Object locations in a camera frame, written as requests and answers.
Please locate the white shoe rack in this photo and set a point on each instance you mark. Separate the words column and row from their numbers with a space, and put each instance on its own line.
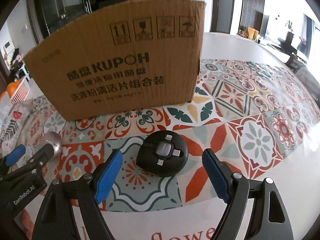
column 18, row 69

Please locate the person left hand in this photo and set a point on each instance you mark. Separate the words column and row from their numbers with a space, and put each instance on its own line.
column 27, row 224

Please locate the brown cardboard box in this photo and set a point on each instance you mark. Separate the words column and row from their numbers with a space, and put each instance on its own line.
column 132, row 55

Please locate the white tv console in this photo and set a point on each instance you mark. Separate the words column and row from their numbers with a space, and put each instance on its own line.
column 250, row 33

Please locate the round black cable hub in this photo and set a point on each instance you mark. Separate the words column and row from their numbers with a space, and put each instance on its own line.
column 163, row 153

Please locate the striped side chair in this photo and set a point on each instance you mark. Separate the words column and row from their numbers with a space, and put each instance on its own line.
column 298, row 68

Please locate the white basket of oranges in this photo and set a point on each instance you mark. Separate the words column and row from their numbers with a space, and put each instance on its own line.
column 17, row 91

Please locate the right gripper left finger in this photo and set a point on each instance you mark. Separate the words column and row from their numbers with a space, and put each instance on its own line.
column 56, row 219

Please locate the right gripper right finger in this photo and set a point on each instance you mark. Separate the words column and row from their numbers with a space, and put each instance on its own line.
column 269, row 218

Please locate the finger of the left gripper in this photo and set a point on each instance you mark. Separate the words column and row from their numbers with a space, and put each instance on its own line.
column 37, row 161
column 10, row 159

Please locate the floral fabric tissue cover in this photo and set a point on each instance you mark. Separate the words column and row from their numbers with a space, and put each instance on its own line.
column 13, row 124

